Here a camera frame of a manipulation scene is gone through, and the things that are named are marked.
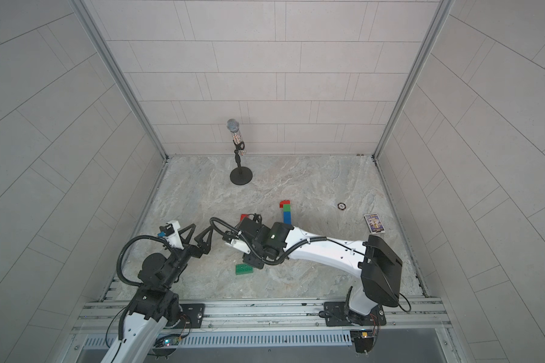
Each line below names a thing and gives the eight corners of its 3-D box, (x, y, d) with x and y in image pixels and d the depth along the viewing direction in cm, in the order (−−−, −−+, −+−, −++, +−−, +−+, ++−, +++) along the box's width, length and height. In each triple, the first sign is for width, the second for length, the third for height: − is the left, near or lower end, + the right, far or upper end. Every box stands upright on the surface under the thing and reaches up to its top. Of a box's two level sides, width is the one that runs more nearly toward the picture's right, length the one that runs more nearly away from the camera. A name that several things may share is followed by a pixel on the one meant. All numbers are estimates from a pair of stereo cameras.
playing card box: (371, 234, 92) (373, 231, 90) (363, 217, 97) (365, 214, 95) (383, 232, 92) (385, 229, 90) (375, 215, 97) (376, 212, 95)
